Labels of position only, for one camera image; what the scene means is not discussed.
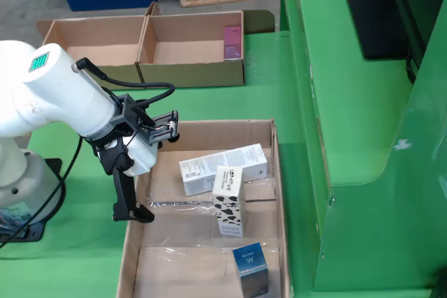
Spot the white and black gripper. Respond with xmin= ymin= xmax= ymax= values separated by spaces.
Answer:
xmin=85 ymin=132 xmax=159 ymax=224

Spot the cow print hand cream box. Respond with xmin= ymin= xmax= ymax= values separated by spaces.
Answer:
xmin=212 ymin=165 xmax=246 ymax=239

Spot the large cardboard tray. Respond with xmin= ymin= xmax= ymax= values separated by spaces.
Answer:
xmin=116 ymin=119 xmax=293 ymax=298

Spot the long white text box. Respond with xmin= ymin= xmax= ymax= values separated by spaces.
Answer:
xmin=178 ymin=142 xmax=269 ymax=197

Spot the open cardboard box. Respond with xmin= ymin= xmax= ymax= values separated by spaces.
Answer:
xmin=33 ymin=15 xmax=147 ymax=90
xmin=135 ymin=1 xmax=276 ymax=89

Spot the blue W cube box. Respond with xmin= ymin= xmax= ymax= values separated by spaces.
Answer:
xmin=232 ymin=241 xmax=270 ymax=298

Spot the pink product box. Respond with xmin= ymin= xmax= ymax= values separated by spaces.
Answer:
xmin=223 ymin=25 xmax=244 ymax=61

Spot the green metal cabinet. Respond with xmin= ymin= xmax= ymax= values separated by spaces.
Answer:
xmin=279 ymin=0 xmax=447 ymax=298

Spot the black monitor panel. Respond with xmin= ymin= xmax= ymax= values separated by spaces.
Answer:
xmin=337 ymin=0 xmax=427 ymax=61

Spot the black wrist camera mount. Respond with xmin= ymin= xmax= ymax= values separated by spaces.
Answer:
xmin=111 ymin=94 xmax=181 ymax=147

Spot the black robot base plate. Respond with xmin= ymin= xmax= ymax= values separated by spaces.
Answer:
xmin=0 ymin=158 xmax=64 ymax=243

